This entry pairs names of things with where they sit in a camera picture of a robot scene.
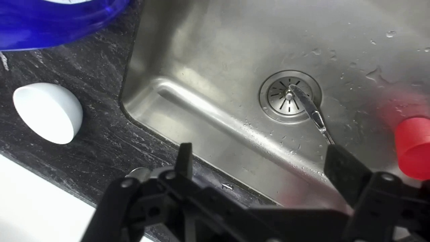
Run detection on stainless steel sink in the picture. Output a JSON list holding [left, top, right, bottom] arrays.
[[118, 0, 430, 213]]

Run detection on silver butter knife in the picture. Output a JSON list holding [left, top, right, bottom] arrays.
[[289, 85, 336, 146]]

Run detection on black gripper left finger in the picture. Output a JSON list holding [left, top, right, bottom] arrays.
[[82, 142, 196, 242]]

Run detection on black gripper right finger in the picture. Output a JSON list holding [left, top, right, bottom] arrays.
[[324, 144, 404, 242]]

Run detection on white cup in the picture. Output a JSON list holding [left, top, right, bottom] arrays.
[[12, 81, 86, 147]]

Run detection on blue dish soap bottle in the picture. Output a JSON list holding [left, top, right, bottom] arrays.
[[0, 0, 137, 53]]

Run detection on red plastic cup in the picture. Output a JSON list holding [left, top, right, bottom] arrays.
[[394, 115, 430, 182]]

